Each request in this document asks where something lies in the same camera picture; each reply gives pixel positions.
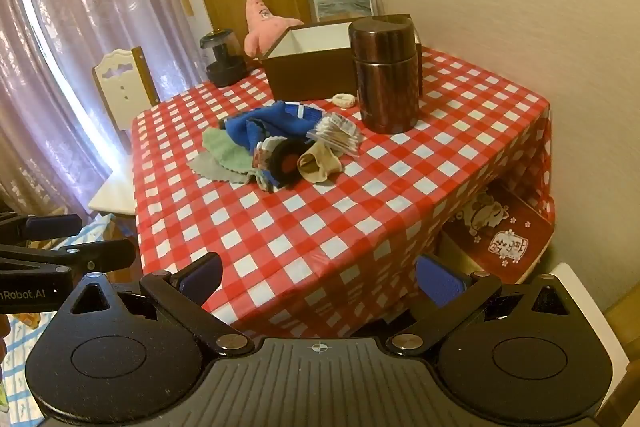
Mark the black grinder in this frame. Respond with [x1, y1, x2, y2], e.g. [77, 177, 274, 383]
[200, 28, 248, 88]

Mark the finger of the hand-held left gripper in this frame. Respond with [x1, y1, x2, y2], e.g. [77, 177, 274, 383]
[0, 213, 83, 241]
[0, 238, 137, 276]

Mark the brown metal canister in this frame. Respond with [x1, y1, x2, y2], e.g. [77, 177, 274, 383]
[348, 16, 421, 134]

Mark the beige sock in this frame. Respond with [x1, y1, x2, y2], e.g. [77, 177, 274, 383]
[296, 143, 344, 184]

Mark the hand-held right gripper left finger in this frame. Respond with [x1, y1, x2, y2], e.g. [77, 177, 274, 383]
[69, 252, 256, 356]

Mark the black red sock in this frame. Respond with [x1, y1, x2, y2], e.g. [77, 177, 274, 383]
[267, 139, 306, 189]

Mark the red checked tablecloth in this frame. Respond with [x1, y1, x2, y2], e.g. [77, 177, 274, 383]
[131, 46, 557, 339]

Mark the green cloth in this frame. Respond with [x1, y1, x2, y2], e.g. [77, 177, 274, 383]
[202, 127, 262, 174]

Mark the brown cardboard box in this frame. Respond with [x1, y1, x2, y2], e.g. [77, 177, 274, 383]
[260, 14, 424, 104]

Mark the sheer pink curtain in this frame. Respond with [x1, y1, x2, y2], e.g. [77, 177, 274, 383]
[0, 0, 211, 228]

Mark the red printed cardboard box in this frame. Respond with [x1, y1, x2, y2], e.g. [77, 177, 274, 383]
[436, 184, 557, 286]

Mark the cotton swab bag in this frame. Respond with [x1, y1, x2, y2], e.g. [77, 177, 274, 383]
[306, 112, 362, 156]

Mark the white wooden chair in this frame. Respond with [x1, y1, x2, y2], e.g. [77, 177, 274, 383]
[542, 262, 631, 410]
[88, 47, 162, 219]

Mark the clear picture frame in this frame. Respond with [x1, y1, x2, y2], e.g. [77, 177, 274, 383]
[307, 0, 380, 24]

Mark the blue cloth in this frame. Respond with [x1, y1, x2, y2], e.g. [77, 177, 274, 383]
[223, 101, 327, 156]

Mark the grey cloth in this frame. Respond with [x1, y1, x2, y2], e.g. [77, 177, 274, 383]
[189, 151, 257, 186]

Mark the pink starfish plush toy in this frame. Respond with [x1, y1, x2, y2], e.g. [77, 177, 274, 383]
[243, 0, 305, 58]

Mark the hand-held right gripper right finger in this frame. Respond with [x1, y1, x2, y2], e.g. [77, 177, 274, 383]
[389, 255, 572, 354]

